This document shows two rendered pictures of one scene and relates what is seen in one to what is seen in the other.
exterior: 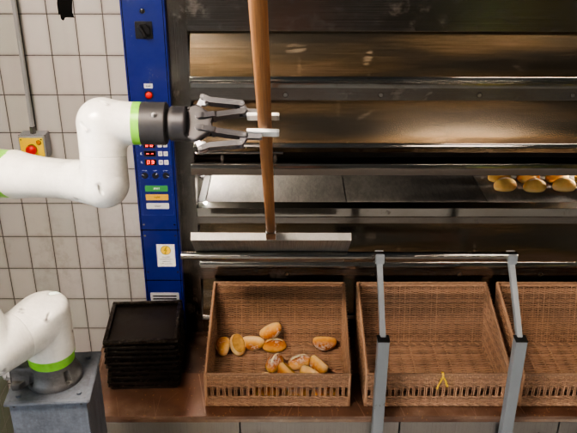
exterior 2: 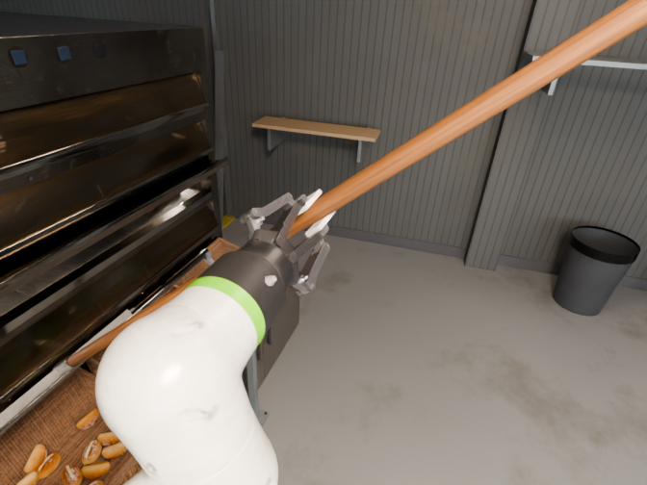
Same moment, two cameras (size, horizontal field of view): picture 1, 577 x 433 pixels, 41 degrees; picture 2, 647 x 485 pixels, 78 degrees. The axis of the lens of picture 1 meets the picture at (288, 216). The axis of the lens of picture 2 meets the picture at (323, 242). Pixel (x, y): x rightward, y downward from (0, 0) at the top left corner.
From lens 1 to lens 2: 1.52 m
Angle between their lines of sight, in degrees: 62
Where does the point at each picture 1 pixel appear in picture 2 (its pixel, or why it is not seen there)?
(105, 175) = (267, 456)
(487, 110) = (116, 161)
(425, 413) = not seen: hidden behind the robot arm
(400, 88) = (46, 165)
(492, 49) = (104, 107)
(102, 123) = (230, 368)
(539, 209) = (169, 218)
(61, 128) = not seen: outside the picture
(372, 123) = (33, 210)
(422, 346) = not seen: hidden behind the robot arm
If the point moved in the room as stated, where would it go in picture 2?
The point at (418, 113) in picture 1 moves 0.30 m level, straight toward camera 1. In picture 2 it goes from (68, 184) to (118, 202)
